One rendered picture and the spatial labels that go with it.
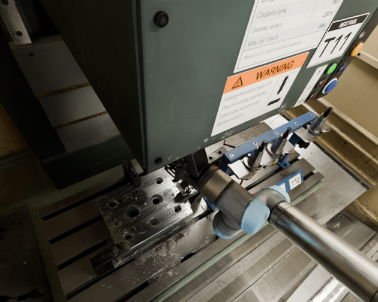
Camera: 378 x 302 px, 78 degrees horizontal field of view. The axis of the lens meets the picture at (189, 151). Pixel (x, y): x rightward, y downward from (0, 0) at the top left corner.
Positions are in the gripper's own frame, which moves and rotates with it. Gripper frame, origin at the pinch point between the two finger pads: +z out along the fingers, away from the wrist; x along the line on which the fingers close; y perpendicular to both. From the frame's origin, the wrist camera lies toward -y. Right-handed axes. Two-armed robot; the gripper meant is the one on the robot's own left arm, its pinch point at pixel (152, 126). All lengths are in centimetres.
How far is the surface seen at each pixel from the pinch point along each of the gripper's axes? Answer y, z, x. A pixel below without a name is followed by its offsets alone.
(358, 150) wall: 34, -57, 87
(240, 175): 14.4, -24.0, 15.5
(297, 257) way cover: 63, -65, 34
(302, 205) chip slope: 62, -55, 60
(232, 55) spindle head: -33.0, -18.6, -6.7
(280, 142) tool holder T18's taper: 8.7, -27.0, 31.8
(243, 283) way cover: 58, -50, 5
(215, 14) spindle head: -37.5, -17.4, -10.0
